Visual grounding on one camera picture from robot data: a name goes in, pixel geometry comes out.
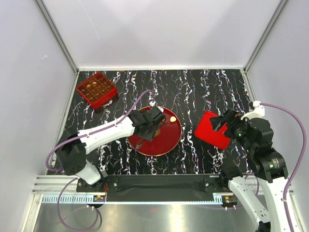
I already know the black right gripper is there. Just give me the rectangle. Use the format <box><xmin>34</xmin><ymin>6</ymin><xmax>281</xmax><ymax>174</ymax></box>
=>
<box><xmin>209</xmin><ymin>107</ymin><xmax>254</xmax><ymax>153</ymax></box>

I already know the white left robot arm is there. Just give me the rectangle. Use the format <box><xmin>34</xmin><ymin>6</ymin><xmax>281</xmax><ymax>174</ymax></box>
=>
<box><xmin>55</xmin><ymin>106</ymin><xmax>166</xmax><ymax>191</ymax></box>

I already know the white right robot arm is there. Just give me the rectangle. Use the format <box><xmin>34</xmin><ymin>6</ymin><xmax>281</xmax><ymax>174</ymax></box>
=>
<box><xmin>210</xmin><ymin>106</ymin><xmax>293</xmax><ymax>232</ymax></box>

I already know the white heart chocolate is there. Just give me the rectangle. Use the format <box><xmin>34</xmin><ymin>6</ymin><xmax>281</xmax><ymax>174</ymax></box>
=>
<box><xmin>170</xmin><ymin>116</ymin><xmax>176</xmax><ymax>122</ymax></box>

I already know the red compartment chocolate box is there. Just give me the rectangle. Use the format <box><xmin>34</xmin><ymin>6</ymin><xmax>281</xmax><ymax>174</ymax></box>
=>
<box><xmin>76</xmin><ymin>72</ymin><xmax>118</xmax><ymax>110</ymax></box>

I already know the red box lid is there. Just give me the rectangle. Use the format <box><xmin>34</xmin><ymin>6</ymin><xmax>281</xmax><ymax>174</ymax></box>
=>
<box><xmin>194</xmin><ymin>111</ymin><xmax>231</xmax><ymax>150</ymax></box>

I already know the round red lacquer tray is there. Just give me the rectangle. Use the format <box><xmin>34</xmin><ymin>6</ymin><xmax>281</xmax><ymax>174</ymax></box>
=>
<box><xmin>127</xmin><ymin>107</ymin><xmax>182</xmax><ymax>157</ymax></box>

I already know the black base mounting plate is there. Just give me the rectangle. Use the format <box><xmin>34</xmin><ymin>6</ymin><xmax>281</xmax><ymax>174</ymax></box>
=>
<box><xmin>76</xmin><ymin>174</ymin><xmax>232</xmax><ymax>204</ymax></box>

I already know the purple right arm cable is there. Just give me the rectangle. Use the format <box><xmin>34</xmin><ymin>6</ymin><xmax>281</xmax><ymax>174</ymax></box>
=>
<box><xmin>243</xmin><ymin>102</ymin><xmax>305</xmax><ymax>232</ymax></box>

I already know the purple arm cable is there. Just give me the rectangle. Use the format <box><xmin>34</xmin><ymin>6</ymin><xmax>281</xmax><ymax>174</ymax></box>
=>
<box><xmin>243</xmin><ymin>102</ymin><xmax>305</xmax><ymax>232</ymax></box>
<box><xmin>45</xmin><ymin>89</ymin><xmax>157</xmax><ymax>229</ymax></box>

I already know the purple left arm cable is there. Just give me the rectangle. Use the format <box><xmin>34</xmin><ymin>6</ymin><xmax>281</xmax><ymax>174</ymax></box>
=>
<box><xmin>45</xmin><ymin>89</ymin><xmax>157</xmax><ymax>229</ymax></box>

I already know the aluminium frame rail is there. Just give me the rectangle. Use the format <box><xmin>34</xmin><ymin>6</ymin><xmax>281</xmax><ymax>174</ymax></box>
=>
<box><xmin>31</xmin><ymin>176</ymin><xmax>297</xmax><ymax>206</ymax></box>

